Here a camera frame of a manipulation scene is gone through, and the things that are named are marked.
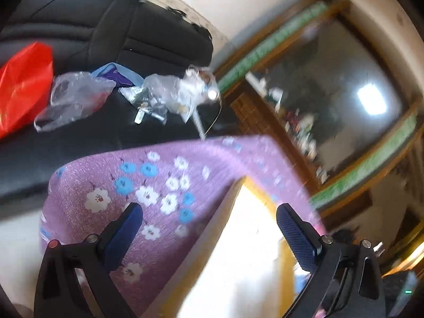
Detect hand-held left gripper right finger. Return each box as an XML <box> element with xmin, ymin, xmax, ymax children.
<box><xmin>276</xmin><ymin>203</ymin><xmax>389</xmax><ymax>318</ymax></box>

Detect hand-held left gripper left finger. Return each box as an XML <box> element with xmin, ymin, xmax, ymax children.
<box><xmin>33</xmin><ymin>202</ymin><xmax>144</xmax><ymax>318</ymax></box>

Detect purple floral blanket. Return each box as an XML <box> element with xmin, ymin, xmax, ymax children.
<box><xmin>39</xmin><ymin>135</ymin><xmax>329</xmax><ymax>318</ymax></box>

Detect pile of shelf clutter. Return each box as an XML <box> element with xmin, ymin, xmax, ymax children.
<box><xmin>262</xmin><ymin>76</ymin><xmax>330</xmax><ymax>184</ymax></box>

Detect dark device with green light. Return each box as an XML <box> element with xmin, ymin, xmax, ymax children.
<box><xmin>381</xmin><ymin>270</ymin><xmax>422</xmax><ymax>318</ymax></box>

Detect thin metal rod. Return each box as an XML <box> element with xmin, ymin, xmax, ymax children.
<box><xmin>194</xmin><ymin>106</ymin><xmax>222</xmax><ymax>140</ymax></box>

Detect clear plastic bag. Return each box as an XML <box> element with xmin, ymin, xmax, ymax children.
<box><xmin>119</xmin><ymin>73</ymin><xmax>182</xmax><ymax>126</ymax></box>
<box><xmin>33</xmin><ymin>71</ymin><xmax>117</xmax><ymax>133</ymax></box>
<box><xmin>179</xmin><ymin>67</ymin><xmax>221</xmax><ymax>124</ymax></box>

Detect red plastic bag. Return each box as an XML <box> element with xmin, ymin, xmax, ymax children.
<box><xmin>0</xmin><ymin>41</ymin><xmax>55</xmax><ymax>140</ymax></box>

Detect black leather sofa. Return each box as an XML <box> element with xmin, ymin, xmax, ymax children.
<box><xmin>0</xmin><ymin>0</ymin><xmax>239</xmax><ymax>206</ymax></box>

